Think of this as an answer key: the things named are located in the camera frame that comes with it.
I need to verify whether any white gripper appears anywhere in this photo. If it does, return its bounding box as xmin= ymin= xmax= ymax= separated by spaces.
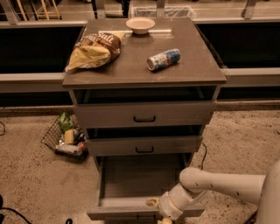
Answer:
xmin=145 ymin=191 xmax=184 ymax=221

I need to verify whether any grey bottom drawer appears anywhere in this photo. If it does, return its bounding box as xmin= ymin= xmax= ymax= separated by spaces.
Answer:
xmin=87 ymin=153 xmax=192 ymax=224

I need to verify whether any grey drawer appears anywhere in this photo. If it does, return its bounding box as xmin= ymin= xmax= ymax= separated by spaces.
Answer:
xmin=87 ymin=125 xmax=203 ymax=157
xmin=87 ymin=153 xmax=192 ymax=224
xmin=73 ymin=86 xmax=216 ymax=128

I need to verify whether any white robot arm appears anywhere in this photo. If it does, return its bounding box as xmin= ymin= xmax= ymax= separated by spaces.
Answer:
xmin=146 ymin=161 xmax=280 ymax=224

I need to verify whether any grey middle drawer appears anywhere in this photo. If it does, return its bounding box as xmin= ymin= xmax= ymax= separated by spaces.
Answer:
xmin=87 ymin=125 xmax=203 ymax=157

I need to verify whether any grey drawer cabinet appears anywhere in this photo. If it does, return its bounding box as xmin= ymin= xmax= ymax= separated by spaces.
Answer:
xmin=63 ymin=18 xmax=226 ymax=168

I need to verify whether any grey top drawer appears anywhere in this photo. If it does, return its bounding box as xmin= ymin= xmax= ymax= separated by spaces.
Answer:
xmin=73 ymin=86 xmax=216 ymax=128

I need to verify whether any silver can in basket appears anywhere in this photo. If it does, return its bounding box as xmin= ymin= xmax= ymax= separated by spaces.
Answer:
xmin=56 ymin=144 xmax=82 ymax=156

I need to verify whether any yellow cheese block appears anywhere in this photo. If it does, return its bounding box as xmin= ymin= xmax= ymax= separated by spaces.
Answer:
xmin=64 ymin=129 xmax=74 ymax=144

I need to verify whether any green leafy bag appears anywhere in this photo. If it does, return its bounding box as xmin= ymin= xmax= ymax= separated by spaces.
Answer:
xmin=58 ymin=112 xmax=73 ymax=132

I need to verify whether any blue white can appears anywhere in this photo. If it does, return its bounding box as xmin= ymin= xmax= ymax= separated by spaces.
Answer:
xmin=147 ymin=48 xmax=181 ymax=71

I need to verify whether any yellow brown chip bag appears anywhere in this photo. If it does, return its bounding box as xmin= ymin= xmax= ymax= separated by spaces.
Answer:
xmin=65 ymin=32 xmax=125 ymax=71

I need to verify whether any white ceramic bowl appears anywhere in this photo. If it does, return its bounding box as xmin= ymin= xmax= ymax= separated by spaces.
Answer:
xmin=126 ymin=17 xmax=155 ymax=35

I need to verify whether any clear plastic bin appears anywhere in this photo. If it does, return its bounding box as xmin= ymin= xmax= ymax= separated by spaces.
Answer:
xmin=129 ymin=6 xmax=194 ymax=18

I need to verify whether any black floor cable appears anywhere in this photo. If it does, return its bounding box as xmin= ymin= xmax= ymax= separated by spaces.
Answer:
xmin=198 ymin=142 xmax=208 ymax=171

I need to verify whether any black wire basket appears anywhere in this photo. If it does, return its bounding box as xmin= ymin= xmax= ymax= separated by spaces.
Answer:
xmin=41 ymin=118 xmax=88 ymax=160

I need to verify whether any black cable left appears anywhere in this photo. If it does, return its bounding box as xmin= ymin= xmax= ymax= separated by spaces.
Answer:
xmin=0 ymin=194 xmax=33 ymax=224

